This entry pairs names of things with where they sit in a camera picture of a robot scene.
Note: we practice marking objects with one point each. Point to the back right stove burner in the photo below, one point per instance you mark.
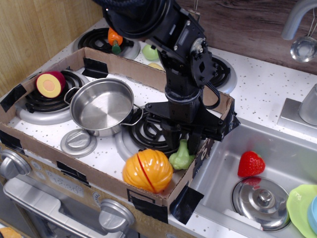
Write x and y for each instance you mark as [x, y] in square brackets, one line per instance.
[226, 79]

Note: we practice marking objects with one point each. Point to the hanging steel ladle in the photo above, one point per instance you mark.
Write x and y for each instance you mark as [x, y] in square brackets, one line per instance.
[304, 49]

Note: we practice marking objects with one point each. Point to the yellow toy potato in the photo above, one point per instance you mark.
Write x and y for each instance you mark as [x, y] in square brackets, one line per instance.
[156, 66]

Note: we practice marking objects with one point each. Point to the grey sink faucet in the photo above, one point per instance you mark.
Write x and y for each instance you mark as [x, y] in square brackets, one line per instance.
[295, 17]

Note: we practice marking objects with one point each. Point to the front right stove burner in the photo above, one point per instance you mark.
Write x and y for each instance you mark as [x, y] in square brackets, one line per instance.
[141, 135]

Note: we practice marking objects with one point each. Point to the silver oven knob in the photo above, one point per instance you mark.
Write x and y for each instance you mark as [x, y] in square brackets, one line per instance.
[13, 165]
[114, 217]

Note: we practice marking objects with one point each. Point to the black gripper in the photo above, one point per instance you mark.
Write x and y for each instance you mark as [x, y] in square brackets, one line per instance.
[190, 115]

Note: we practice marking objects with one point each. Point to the silver oven door handle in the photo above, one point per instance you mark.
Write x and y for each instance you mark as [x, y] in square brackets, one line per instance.
[67, 220]

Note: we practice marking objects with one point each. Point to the grey faucet handle base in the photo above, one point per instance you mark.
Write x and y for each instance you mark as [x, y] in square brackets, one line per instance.
[301, 116]

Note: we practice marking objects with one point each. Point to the stainless steel pot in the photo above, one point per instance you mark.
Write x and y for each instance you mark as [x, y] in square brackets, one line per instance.
[103, 106]

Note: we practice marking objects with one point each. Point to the light green plastic plate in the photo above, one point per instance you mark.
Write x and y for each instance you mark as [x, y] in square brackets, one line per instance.
[297, 206]

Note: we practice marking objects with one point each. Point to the orange toy pumpkin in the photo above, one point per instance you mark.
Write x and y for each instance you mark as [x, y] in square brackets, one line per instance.
[149, 170]

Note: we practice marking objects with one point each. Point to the stainless steel sink basin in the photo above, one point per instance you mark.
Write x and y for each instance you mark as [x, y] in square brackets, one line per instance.
[289, 162]

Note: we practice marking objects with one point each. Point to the orange toy carrot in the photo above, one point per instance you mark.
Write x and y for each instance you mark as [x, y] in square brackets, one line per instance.
[115, 41]

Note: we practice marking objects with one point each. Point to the red toy strawberry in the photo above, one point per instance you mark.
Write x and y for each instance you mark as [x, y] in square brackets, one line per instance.
[250, 164]

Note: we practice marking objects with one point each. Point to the halved red toy fruit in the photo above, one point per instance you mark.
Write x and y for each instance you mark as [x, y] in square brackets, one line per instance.
[50, 84]

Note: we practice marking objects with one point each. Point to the blue plastic bowl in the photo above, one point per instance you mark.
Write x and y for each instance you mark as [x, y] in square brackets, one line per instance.
[312, 214]

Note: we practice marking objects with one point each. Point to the hanging metal grater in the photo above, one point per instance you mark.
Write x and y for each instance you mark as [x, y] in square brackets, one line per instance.
[194, 11]

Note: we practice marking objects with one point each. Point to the steel pot lid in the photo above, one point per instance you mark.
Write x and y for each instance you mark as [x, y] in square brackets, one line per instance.
[262, 201]

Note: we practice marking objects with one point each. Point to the green toy apple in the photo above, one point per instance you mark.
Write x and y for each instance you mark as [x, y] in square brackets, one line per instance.
[149, 53]

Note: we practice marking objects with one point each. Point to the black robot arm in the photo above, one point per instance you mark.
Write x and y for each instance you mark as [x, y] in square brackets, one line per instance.
[183, 52]

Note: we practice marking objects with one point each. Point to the stove burner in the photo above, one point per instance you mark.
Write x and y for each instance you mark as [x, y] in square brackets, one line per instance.
[141, 135]
[39, 110]
[226, 79]
[97, 39]

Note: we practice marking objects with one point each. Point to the front left stove burner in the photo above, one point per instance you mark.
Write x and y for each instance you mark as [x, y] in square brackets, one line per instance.
[39, 110]

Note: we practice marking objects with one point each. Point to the right silver oven knob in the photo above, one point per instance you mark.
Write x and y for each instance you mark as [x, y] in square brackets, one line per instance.
[114, 217]

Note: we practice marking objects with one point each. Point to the left silver oven knob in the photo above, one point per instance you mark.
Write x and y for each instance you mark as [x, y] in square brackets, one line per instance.
[13, 165]

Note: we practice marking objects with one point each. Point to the back left stove burner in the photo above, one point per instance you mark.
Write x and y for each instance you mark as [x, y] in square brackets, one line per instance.
[97, 39]

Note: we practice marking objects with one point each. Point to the silver front stove knob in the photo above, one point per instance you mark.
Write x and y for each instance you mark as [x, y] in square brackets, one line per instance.
[78, 143]

